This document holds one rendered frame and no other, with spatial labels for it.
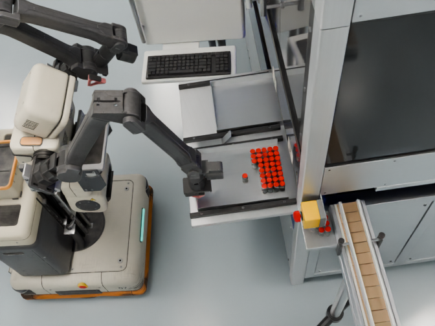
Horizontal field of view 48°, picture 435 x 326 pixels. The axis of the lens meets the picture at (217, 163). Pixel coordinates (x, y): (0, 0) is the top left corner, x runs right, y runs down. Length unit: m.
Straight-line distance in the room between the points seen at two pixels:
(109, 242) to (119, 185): 0.32
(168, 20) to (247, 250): 1.27
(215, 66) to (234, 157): 0.54
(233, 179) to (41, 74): 0.79
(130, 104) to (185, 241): 1.56
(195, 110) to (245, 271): 0.99
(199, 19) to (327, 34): 1.34
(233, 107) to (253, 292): 1.03
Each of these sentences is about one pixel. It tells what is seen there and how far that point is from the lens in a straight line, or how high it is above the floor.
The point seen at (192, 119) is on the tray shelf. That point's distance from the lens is 2.09.
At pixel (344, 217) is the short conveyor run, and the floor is 0.97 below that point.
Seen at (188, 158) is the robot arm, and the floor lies 1.23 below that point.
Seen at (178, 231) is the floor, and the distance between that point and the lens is 2.82.
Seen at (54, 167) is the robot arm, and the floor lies 1.26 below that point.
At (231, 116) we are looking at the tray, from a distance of 2.08.
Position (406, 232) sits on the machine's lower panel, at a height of 0.53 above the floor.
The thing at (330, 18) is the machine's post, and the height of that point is 1.83.
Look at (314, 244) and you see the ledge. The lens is 1.81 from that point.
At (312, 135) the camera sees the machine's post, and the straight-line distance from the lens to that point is 1.39.
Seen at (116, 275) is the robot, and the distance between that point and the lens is 2.51.
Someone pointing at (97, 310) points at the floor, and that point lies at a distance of 2.79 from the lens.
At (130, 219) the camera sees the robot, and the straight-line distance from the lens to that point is 2.60.
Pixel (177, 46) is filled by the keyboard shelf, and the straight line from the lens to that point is 2.49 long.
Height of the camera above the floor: 2.56
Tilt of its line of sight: 59 degrees down
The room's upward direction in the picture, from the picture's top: 11 degrees counter-clockwise
